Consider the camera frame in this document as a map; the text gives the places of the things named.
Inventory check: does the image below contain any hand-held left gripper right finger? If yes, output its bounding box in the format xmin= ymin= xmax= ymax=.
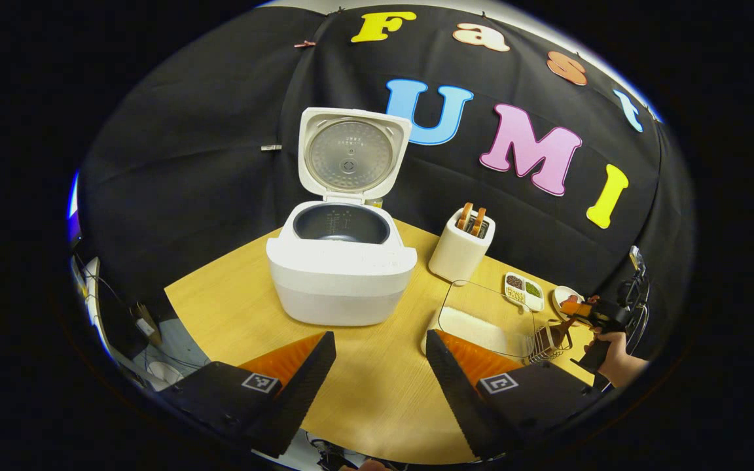
xmin=425 ymin=329 xmax=603 ymax=461

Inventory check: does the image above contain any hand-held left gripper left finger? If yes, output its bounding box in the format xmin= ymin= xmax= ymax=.
xmin=158 ymin=331 xmax=337 ymax=459

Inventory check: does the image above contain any white toaster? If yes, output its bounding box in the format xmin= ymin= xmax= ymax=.
xmin=428 ymin=203 xmax=496 ymax=283

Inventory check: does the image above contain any clear box of rice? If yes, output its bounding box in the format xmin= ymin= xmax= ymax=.
xmin=422 ymin=280 xmax=537 ymax=359

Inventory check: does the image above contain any curved metal rail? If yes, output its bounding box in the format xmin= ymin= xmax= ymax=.
xmin=626 ymin=281 xmax=651 ymax=355

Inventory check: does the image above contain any black backdrop cloth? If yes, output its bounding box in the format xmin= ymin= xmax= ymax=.
xmin=76 ymin=5 xmax=695 ymax=367

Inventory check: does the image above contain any black cable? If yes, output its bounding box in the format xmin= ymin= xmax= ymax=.
xmin=305 ymin=432 xmax=410 ymax=470

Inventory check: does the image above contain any white rice cooker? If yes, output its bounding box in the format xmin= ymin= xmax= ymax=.
xmin=266 ymin=107 xmax=418 ymax=326

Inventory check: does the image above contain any clear chopstick holder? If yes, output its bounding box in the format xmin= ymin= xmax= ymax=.
xmin=522 ymin=319 xmax=574 ymax=365

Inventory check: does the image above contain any white round plate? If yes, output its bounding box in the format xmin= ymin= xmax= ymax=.
xmin=552 ymin=285 xmax=585 ymax=321

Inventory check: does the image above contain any white divided bean dish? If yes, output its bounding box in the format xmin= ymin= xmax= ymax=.
xmin=503 ymin=271 xmax=545 ymax=312

